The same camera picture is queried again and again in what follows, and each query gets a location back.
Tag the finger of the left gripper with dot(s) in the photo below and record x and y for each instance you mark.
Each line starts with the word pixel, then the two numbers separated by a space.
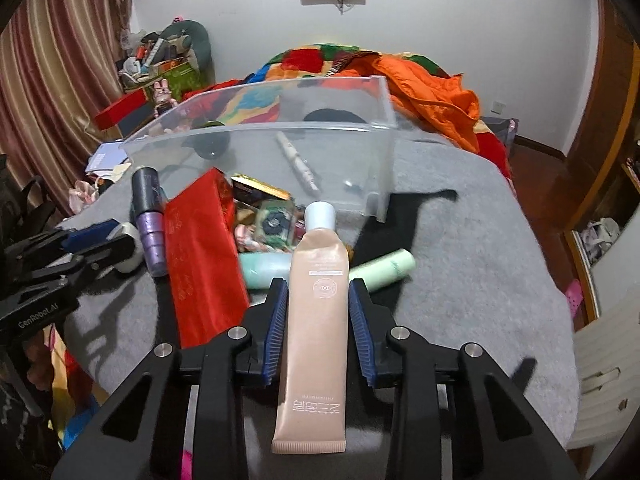
pixel 80 269
pixel 59 242

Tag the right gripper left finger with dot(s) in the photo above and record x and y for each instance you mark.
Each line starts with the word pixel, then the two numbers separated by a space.
pixel 244 356

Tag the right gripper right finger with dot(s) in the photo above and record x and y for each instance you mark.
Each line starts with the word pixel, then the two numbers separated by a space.
pixel 392 356

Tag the white tape roll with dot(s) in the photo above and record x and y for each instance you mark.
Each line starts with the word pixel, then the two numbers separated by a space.
pixel 129 251

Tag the purple black spray bottle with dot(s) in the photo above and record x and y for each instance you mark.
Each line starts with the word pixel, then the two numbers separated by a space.
pixel 148 210

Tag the red pouch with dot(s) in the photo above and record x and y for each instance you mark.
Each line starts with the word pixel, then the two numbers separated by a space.
pixel 203 263

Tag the mint green bottle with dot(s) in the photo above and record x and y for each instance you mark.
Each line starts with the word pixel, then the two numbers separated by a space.
pixel 259 269

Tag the pale green tube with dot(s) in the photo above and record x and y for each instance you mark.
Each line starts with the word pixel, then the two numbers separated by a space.
pixel 384 271

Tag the beige cosmetic tube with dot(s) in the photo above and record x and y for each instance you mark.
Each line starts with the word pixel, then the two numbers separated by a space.
pixel 312 397

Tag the clear flower block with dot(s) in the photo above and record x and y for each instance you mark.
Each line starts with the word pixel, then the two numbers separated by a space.
pixel 274 224

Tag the Max blade box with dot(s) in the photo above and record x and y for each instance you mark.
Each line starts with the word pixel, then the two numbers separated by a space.
pixel 253 192

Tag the white slim pen tube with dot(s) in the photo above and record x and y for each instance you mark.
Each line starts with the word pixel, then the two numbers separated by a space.
pixel 299 166

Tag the clear plastic storage bin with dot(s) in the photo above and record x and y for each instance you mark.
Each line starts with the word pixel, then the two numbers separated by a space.
pixel 324 138

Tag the grey fuzzy blanket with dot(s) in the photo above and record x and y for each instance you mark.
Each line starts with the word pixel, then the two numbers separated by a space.
pixel 480 276

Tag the red gift box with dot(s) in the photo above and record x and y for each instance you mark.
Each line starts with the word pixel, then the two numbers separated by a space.
pixel 124 106

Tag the rabbit figurine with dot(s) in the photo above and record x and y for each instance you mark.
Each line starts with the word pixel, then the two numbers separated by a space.
pixel 162 97

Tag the striped brown curtain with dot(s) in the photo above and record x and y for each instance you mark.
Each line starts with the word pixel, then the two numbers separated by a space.
pixel 58 71

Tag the green neck pillow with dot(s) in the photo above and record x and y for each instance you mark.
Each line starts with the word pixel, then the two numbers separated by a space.
pixel 191 39

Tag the orange puffer jacket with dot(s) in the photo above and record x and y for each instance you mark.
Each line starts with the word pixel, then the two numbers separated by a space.
pixel 440 102

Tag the wooden door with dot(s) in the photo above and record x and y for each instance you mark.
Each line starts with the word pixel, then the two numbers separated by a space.
pixel 595 160

